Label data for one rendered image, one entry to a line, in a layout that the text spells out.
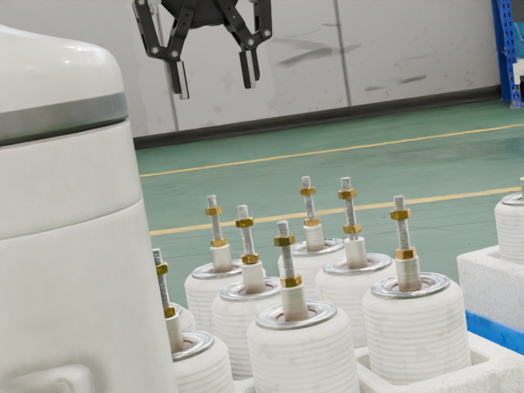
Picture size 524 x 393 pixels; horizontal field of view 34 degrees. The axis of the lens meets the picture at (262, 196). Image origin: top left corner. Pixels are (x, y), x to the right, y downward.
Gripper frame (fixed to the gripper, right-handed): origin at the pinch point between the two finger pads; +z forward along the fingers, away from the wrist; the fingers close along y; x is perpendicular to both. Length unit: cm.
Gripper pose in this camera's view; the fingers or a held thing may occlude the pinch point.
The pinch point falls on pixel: (215, 80)
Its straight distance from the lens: 88.2
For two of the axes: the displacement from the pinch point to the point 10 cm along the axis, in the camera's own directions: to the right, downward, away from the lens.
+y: -9.5, 1.9, -2.5
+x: 2.7, 1.1, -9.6
